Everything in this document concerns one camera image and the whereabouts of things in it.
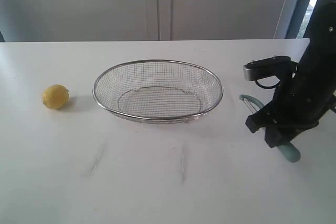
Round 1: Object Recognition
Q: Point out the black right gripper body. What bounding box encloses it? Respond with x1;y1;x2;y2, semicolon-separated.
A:
270;62;334;140

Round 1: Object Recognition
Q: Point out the teal handled peeler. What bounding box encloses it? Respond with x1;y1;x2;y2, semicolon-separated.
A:
239;94;301;163

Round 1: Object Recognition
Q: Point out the yellow lemon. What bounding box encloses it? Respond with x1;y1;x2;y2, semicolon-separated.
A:
42;84;69;110

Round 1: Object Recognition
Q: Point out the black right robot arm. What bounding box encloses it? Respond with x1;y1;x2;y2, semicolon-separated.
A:
244;1;335;148

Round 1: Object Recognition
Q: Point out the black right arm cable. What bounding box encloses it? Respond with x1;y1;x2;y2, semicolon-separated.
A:
254;76;283;89

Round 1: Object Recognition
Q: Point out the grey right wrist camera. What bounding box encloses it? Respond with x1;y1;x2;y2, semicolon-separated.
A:
243;56;296;81

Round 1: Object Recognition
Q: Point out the oval wire mesh basket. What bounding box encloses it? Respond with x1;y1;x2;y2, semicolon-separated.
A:
92;59;224;124

